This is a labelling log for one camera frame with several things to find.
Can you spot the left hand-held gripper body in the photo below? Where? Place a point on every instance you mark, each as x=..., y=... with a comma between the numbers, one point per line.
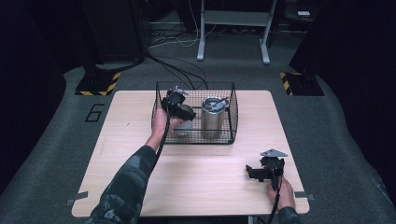
x=172, y=101

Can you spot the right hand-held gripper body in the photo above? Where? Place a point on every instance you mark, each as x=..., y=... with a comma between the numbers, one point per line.
x=273, y=163

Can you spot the steel tumbler with lid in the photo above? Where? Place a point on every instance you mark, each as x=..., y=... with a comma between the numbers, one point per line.
x=212, y=119

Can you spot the person's left hand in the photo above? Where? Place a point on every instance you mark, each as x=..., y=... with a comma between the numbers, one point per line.
x=162, y=124

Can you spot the person's right hand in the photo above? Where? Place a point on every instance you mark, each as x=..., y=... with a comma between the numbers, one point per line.
x=285, y=196

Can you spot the grey tape strip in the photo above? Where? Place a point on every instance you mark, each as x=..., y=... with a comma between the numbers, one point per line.
x=77, y=197
x=304, y=195

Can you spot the black base with hazard stripes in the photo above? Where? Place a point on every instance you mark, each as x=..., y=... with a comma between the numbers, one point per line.
x=302, y=84
x=98, y=84

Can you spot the black cabinet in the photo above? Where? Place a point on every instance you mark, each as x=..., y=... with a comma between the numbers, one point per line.
x=115, y=31

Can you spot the small white box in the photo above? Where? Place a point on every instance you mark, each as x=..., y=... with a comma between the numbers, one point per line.
x=303, y=13

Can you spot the white metal desk frame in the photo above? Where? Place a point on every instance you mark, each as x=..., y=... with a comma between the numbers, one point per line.
x=236, y=18

